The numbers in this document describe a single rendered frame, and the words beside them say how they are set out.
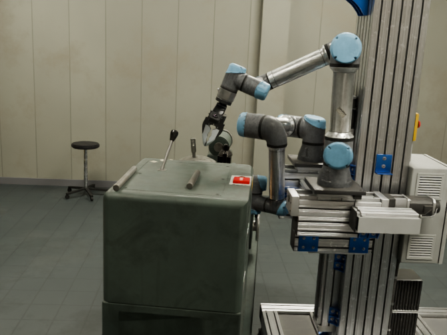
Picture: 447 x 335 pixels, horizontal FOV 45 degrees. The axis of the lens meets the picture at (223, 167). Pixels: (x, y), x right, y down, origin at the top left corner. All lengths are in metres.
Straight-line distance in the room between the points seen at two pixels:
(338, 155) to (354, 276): 0.77
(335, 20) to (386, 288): 4.08
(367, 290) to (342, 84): 1.12
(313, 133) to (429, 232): 0.74
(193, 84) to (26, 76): 1.88
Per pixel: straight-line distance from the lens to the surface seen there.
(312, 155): 2.81
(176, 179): 1.96
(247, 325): 2.46
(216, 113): 2.19
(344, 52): 2.14
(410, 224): 2.37
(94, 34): 6.29
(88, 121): 6.38
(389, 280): 2.80
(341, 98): 2.17
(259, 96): 2.21
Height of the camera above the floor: 1.75
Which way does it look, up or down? 13 degrees down
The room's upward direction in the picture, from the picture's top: 3 degrees clockwise
